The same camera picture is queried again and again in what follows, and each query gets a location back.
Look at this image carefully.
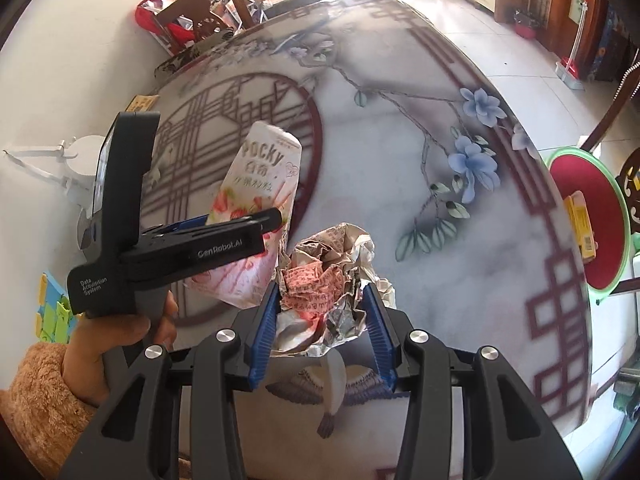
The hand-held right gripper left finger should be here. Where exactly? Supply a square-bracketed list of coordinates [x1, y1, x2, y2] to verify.
[60, 280, 279, 480]

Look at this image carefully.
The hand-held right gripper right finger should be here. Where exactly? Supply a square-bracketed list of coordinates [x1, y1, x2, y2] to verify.
[361, 284, 584, 480]

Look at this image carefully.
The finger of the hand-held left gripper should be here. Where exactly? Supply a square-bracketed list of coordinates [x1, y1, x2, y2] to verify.
[150, 214, 211, 235]
[140, 208, 284, 242]

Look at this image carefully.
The pink snack box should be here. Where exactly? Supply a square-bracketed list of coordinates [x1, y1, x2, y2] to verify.
[181, 120, 304, 311]

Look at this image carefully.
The red foil wrapper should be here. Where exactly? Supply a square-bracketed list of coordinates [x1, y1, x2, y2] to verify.
[271, 221, 397, 359]

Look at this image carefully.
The person's left forearm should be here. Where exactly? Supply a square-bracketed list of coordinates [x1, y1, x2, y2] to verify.
[0, 342, 99, 480]

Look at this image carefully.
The person's left hand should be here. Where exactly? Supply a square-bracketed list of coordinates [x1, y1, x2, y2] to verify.
[61, 287, 179, 407]

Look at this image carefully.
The white desk lamp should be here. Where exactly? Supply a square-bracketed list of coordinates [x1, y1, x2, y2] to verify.
[1, 134, 108, 253]

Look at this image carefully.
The yellow patterned box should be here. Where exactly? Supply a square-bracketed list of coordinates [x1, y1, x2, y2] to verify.
[124, 94, 161, 114]

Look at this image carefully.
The floral seat cushion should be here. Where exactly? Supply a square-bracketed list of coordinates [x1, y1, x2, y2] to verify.
[151, 35, 241, 83]

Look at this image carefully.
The red bag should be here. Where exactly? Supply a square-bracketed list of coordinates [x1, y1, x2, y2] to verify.
[135, 0, 197, 54]

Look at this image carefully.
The carved wooden dining chair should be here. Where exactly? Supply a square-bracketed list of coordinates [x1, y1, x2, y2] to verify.
[577, 57, 640, 296]
[151, 0, 257, 57]

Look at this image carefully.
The red bucket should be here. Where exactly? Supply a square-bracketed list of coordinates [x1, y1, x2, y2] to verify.
[514, 10, 542, 40]

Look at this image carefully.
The colourful cartoon door curtain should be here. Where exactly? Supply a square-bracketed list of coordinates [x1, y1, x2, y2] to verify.
[587, 5, 631, 83]

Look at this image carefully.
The white beaded cord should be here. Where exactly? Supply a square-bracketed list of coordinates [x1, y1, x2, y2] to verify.
[611, 61, 640, 102]

